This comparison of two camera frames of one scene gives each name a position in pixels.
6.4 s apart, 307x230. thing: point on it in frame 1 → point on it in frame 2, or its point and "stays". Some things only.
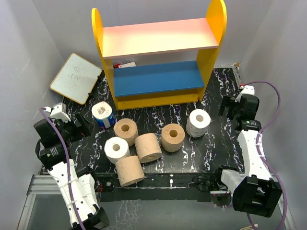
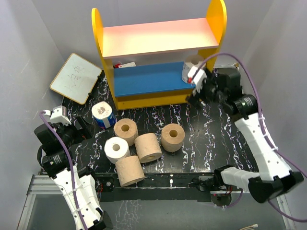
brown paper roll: [126, 128] stays
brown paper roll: [147, 147] stays
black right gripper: [228, 100] → [194, 99]
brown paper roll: [172, 136] stays
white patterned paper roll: [198, 122] → [196, 60]
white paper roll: [115, 148] stays
